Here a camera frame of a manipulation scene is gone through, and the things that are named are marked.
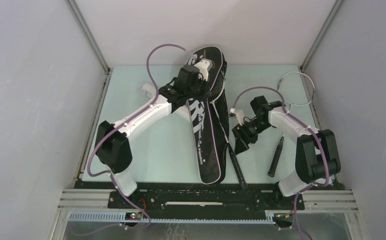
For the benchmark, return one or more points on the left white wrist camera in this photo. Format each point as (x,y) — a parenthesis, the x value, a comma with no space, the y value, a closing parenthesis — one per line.
(204,66)

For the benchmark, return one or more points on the black racket cover bag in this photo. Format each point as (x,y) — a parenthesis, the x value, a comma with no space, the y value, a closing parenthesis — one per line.
(209,119)

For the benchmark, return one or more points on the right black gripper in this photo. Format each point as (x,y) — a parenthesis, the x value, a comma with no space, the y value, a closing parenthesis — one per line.
(240,132)

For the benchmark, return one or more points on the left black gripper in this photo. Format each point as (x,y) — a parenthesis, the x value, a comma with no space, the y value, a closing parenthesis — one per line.
(206,92)

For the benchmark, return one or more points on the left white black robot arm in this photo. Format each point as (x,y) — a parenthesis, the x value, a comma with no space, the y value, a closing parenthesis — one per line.
(113,139)

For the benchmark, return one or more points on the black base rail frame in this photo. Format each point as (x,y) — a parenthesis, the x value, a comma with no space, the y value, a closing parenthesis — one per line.
(191,203)

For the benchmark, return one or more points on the right electronics board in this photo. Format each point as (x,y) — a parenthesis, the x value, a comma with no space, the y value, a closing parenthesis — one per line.
(283,221)

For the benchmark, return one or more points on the electronics board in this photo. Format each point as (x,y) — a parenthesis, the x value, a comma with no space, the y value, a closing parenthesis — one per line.
(133,216)
(283,221)

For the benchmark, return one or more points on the white badminton racket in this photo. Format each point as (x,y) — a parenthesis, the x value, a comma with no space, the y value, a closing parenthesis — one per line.
(235,165)
(297,89)

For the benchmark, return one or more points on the white shuttlecock tube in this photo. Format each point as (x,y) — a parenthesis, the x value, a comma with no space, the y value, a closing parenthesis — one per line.
(149,90)

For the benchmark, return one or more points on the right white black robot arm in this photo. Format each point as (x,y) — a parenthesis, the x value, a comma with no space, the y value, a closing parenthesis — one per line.
(317,157)

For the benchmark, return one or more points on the left electronics board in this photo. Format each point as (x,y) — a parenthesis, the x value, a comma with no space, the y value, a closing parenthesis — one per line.
(133,216)

